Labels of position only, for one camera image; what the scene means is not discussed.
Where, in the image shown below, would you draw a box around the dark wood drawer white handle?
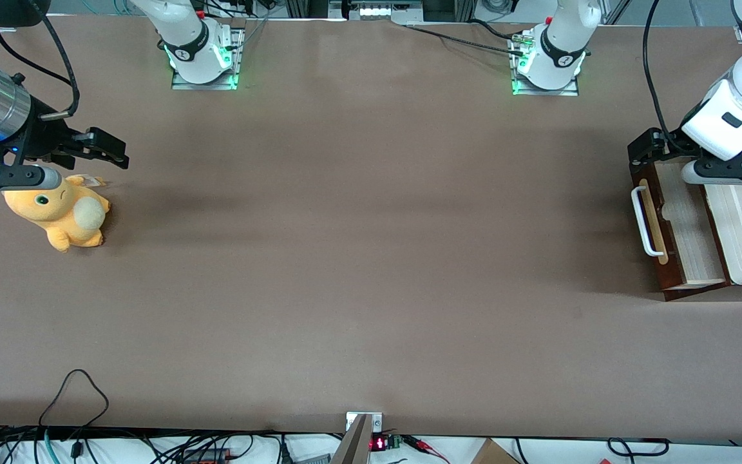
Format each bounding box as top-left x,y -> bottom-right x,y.
629,158 -> 732,302

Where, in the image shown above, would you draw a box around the small metal bracket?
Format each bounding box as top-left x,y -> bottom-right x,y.
345,411 -> 384,434

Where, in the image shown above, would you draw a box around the orange plush toy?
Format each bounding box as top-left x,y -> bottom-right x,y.
2,174 -> 111,253

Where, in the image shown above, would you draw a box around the white light strip device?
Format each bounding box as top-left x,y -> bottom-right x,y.
345,0 -> 424,21

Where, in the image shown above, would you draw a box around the brown cardboard piece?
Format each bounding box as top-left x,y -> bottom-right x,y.
471,438 -> 521,464

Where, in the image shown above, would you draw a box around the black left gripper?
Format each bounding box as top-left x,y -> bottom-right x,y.
627,106 -> 710,166

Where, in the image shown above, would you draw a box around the long thin black cable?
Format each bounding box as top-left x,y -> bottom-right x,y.
403,23 -> 526,57

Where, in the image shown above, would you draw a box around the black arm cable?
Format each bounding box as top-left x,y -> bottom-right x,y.
642,0 -> 700,155
0,0 -> 82,122

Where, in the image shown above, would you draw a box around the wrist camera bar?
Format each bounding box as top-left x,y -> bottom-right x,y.
680,157 -> 742,189
0,164 -> 62,191

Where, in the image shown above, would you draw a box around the flat black cable loop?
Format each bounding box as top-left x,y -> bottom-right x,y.
606,437 -> 671,458

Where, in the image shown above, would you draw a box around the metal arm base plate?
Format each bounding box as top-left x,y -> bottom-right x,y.
511,31 -> 581,97
171,26 -> 246,91

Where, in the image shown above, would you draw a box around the grey mounting bar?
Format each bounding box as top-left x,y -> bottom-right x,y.
329,414 -> 373,464

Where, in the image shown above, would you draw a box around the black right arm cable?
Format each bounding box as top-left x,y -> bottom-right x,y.
0,0 -> 82,122

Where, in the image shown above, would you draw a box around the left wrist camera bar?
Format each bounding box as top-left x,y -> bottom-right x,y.
680,157 -> 742,189

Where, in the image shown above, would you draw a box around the orange black device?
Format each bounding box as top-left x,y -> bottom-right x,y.
181,447 -> 233,464

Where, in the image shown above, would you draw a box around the red clip leads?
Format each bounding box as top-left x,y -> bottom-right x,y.
403,436 -> 450,464

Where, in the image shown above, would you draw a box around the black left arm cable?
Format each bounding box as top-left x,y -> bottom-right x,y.
642,0 -> 700,155

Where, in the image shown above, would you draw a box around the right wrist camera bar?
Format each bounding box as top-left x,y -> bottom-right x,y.
0,164 -> 62,191

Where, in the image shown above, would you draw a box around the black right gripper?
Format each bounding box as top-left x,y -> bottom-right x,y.
4,97 -> 130,169

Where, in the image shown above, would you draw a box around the looped thin black cable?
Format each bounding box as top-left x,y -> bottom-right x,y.
38,369 -> 109,429

